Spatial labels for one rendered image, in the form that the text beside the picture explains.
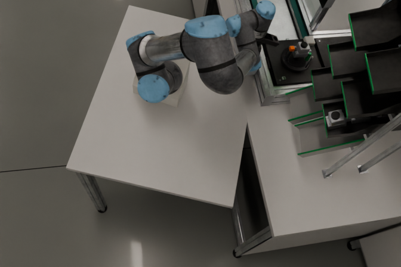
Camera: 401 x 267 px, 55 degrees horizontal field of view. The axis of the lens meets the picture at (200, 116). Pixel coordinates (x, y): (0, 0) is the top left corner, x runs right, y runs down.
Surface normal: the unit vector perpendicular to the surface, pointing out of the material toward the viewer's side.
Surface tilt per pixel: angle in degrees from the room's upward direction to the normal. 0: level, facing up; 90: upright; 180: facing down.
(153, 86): 53
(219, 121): 0
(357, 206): 0
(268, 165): 0
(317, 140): 45
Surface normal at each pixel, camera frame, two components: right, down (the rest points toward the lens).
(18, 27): 0.11, -0.44
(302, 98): -0.62, -0.36
